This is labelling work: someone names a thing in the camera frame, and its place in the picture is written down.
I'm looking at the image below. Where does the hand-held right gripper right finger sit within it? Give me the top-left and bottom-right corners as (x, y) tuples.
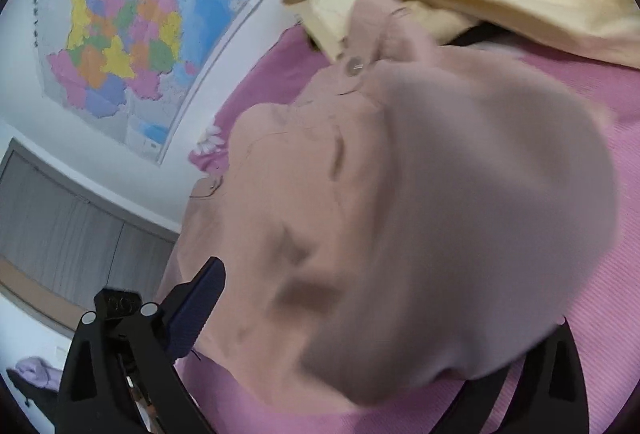
(425, 316), (591, 434)

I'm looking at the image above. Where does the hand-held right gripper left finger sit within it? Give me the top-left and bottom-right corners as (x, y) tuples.
(54, 256), (226, 434)

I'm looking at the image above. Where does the pink coat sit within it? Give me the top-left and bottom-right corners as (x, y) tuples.
(155, 0), (626, 415)

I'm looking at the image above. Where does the pink floral bed sheet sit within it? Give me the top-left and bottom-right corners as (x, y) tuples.
(172, 26), (640, 434)

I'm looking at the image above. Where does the grey wardrobe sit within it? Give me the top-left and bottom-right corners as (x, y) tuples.
(0, 136), (181, 332)

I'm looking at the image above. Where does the purple cloth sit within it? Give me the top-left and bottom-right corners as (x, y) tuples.
(14, 356), (63, 392)

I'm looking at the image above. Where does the colourful wall map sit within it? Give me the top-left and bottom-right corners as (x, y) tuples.
(30, 0), (351, 165)

